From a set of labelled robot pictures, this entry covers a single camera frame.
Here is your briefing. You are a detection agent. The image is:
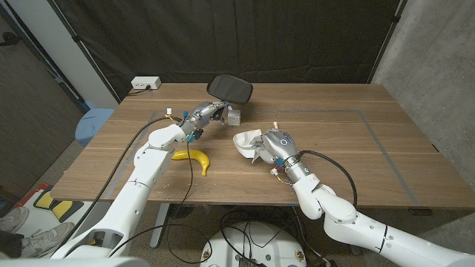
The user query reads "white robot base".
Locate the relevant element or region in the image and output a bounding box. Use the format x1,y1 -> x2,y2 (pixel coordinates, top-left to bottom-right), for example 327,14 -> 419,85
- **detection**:
200,221 -> 308,267

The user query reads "yellow banana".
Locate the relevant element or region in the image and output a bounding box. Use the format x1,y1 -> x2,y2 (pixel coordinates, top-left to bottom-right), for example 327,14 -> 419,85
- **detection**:
171,148 -> 211,177

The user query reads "white power outlet box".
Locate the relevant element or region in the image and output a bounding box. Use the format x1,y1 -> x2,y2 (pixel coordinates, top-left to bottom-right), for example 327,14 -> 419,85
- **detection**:
130,76 -> 163,90

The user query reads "black outlet power cord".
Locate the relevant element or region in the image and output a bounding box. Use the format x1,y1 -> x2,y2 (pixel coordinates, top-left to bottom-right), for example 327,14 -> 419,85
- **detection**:
125,85 -> 152,97

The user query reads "black backdrop curtain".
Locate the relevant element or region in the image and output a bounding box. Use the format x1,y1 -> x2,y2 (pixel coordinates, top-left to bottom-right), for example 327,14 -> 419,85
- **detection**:
55,0 -> 404,101

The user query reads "dark trouser leg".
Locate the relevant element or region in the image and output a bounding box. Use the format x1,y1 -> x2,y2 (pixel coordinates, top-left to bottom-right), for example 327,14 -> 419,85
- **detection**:
0,229 -> 24,257

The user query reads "black hand mirror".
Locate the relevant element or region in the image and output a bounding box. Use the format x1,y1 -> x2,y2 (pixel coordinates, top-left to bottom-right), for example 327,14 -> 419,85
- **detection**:
206,74 -> 255,106

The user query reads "grey sneaker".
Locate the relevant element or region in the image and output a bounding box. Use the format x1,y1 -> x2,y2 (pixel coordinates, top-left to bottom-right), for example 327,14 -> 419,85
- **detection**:
0,206 -> 30,234
20,221 -> 76,259

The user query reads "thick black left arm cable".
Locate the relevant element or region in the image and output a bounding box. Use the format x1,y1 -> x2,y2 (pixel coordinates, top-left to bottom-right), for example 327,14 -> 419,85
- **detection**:
55,116 -> 183,257

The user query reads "light blue stool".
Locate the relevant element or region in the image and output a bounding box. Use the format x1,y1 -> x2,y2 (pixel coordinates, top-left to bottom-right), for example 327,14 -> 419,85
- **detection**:
75,99 -> 116,148

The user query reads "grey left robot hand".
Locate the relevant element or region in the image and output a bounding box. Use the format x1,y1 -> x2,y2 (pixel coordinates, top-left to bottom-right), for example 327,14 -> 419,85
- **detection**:
179,100 -> 242,139

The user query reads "white tissue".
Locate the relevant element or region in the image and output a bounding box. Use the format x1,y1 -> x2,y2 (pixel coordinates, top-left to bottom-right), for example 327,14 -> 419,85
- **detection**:
232,128 -> 263,164

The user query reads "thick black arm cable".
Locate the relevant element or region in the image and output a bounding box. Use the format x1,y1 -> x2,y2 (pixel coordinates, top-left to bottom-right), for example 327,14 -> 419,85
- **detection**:
298,150 -> 358,208
55,116 -> 183,257

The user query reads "black backdrop stand pole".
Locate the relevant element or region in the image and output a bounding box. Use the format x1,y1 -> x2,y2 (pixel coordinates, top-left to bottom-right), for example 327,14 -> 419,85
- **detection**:
367,0 -> 407,85
47,0 -> 122,104

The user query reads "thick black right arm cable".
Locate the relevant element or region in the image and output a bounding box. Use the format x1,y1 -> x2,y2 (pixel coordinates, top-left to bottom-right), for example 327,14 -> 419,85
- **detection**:
298,150 -> 358,208

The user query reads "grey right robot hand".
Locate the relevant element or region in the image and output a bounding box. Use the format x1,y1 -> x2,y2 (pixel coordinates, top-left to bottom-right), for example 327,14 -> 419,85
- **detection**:
249,128 -> 311,182

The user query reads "black round fan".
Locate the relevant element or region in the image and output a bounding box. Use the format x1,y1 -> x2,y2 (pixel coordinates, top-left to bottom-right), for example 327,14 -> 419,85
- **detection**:
168,203 -> 194,220

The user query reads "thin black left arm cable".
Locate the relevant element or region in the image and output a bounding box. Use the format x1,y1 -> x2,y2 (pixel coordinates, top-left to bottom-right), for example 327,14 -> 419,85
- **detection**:
107,142 -> 213,265

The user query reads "grey table leg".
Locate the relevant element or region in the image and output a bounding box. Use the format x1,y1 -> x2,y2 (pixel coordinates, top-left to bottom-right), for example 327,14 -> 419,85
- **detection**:
149,202 -> 171,248

